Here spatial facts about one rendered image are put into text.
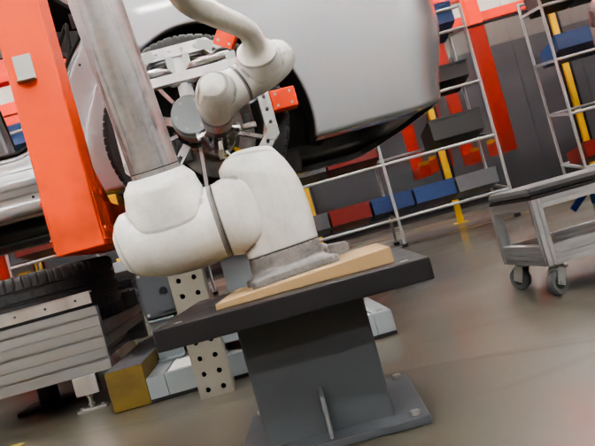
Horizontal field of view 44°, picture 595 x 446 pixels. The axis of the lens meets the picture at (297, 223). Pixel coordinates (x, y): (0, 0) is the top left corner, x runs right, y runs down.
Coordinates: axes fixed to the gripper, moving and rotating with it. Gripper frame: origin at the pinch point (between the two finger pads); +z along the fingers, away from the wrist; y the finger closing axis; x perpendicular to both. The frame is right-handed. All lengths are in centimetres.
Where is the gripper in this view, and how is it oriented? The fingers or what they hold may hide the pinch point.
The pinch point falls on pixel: (220, 150)
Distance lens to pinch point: 222.8
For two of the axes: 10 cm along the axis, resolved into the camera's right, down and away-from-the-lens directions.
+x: 2.9, 9.1, -2.8
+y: -9.5, 2.6, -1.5
